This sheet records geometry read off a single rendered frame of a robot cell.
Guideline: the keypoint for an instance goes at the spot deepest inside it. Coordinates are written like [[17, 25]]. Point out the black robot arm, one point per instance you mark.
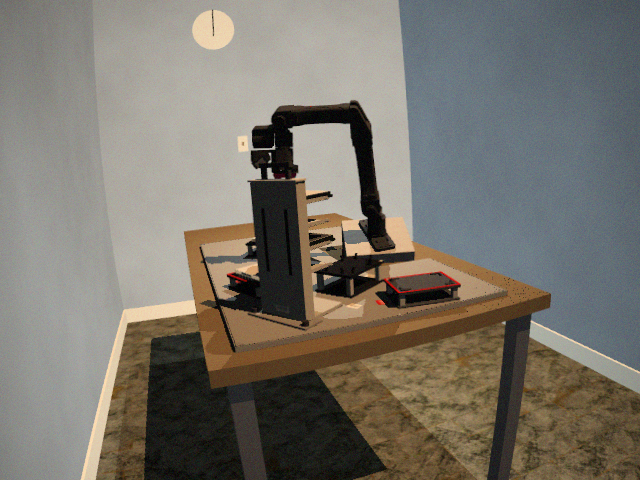
[[289, 115]]

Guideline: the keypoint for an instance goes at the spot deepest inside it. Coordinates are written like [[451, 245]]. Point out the black rectangular frame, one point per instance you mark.
[[251, 253]]

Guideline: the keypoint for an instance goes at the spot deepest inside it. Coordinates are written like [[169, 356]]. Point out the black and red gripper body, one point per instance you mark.
[[294, 169]]

